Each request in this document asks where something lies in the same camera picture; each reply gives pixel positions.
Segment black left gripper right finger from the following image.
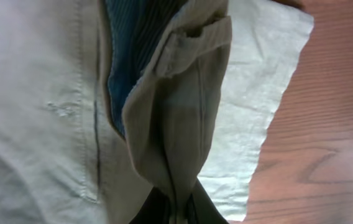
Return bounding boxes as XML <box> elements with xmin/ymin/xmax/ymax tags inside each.
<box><xmin>185</xmin><ymin>180</ymin><xmax>228</xmax><ymax>224</ymax></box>

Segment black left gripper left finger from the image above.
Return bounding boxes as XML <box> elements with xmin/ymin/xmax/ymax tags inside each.
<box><xmin>129</xmin><ymin>187</ymin><xmax>170</xmax><ymax>224</ymax></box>

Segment khaki beige shorts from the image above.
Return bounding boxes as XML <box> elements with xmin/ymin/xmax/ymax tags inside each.
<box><xmin>0</xmin><ymin>0</ymin><xmax>315</xmax><ymax>224</ymax></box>

